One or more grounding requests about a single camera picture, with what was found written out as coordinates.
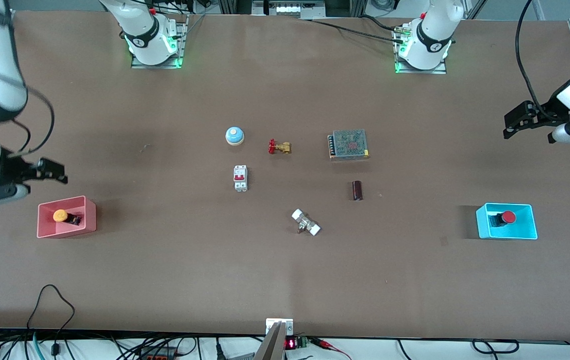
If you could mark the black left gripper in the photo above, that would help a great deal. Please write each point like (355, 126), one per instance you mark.
(549, 112)

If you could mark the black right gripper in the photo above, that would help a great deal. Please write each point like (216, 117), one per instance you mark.
(11, 175)

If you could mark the yellow push button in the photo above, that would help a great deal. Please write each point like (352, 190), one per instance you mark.
(60, 216)

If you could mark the red push button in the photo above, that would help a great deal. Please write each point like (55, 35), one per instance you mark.
(508, 217)

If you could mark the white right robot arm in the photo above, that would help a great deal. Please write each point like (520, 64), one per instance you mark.
(142, 35)

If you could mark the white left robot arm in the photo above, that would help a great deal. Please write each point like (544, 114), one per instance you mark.
(430, 40)

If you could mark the pink plastic box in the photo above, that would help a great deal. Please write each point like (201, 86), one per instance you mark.
(90, 220)

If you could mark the cyan plastic box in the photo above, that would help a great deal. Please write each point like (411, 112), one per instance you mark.
(485, 230)

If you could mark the metal mesh power supply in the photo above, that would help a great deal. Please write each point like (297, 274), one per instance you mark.
(350, 145)

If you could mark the dark brown cylinder capacitor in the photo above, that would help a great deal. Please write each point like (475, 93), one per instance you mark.
(357, 191)

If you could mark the blue dome bell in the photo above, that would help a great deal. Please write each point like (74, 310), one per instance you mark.
(234, 136)

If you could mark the white circuit breaker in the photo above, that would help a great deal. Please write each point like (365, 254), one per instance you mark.
(240, 180)

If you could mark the black power strip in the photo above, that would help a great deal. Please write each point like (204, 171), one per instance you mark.
(157, 356)

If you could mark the metal fitting white ends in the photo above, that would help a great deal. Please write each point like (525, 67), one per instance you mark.
(306, 222)

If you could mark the white mounting plate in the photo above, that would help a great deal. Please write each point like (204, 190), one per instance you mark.
(270, 325)

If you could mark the grey metal bar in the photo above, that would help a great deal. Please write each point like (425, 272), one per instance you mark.
(272, 345)

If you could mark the red digit display module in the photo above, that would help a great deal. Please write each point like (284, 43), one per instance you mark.
(290, 344)

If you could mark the red clip lead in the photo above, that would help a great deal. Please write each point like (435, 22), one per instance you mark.
(322, 343)

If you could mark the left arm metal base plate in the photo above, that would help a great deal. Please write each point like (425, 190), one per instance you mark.
(440, 71)

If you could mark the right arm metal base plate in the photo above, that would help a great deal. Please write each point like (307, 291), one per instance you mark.
(182, 50)

